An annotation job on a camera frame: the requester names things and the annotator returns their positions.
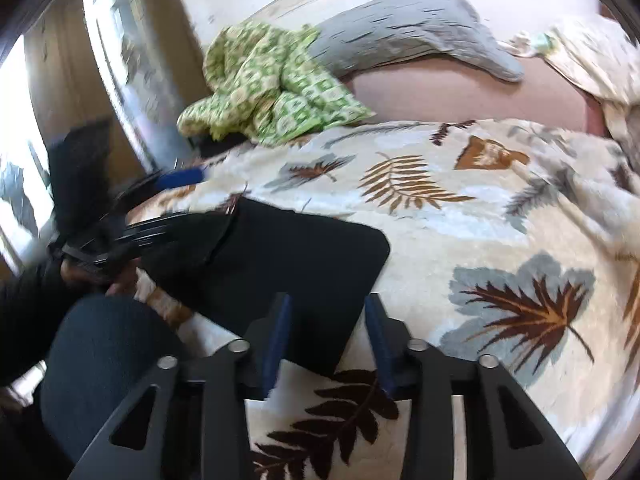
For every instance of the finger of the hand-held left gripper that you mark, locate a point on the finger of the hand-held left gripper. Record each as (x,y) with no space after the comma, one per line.
(182,177)
(165,235)

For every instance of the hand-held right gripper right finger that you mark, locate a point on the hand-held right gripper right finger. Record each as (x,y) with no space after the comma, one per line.
(381,347)

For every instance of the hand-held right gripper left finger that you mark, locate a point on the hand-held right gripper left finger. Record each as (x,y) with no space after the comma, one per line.
(280,340)

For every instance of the black pants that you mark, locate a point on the black pants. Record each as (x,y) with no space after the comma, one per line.
(300,280)

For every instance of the person's left hand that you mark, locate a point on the person's left hand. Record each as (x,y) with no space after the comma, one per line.
(115,282)

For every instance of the silver mirrored panel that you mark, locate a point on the silver mirrored panel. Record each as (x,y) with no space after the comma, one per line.
(140,70)

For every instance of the green checkered cloth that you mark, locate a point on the green checkered cloth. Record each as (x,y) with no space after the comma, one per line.
(270,85)

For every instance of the leaf print blanket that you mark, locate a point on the leaf print blanket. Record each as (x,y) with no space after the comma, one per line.
(475,220)

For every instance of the pink bedsheet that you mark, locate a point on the pink bedsheet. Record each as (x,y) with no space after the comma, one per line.
(460,95)

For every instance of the grey quilted pillow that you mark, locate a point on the grey quilted pillow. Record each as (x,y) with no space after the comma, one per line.
(410,25)

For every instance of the pale green small cloth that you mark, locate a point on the pale green small cloth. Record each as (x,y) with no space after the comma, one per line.
(537,42)

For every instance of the cream patterned cloth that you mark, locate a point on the cream patterned cloth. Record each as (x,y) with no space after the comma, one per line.
(600,60)

